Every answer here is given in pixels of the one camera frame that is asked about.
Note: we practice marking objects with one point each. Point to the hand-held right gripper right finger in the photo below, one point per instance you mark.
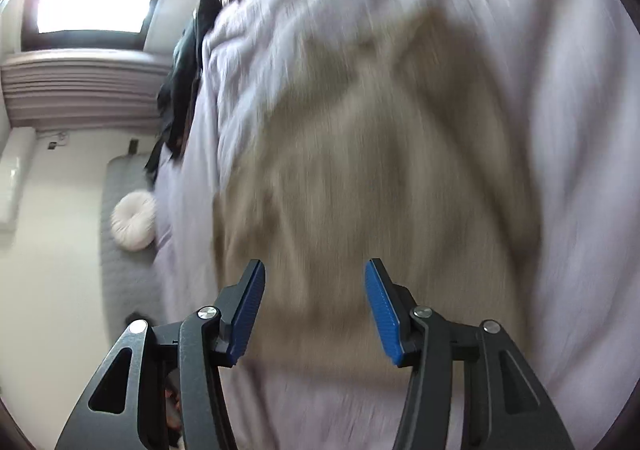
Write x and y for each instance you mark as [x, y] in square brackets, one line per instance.
[382, 310]

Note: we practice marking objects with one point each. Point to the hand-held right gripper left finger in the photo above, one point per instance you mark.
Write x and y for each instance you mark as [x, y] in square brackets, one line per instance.
[247, 310]

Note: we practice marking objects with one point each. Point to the brown knit sweater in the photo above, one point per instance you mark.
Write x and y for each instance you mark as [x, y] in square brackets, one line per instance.
[350, 180]

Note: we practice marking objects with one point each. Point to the dark clothes pile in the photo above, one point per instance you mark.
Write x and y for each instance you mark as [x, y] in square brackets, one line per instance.
[182, 80]

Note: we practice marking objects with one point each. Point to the grey padded bench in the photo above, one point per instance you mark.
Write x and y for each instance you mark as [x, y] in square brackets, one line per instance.
[127, 280]

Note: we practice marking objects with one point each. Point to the round white pillow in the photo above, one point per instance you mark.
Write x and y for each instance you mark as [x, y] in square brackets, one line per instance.
[134, 220]

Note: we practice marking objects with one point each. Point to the lavender embossed bedspread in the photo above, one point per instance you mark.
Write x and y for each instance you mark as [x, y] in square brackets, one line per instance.
[575, 130]

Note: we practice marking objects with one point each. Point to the grey pleated curtain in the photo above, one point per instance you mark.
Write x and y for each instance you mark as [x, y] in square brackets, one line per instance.
[85, 90]

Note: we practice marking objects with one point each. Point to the window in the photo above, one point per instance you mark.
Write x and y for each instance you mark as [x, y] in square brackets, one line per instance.
[97, 2]

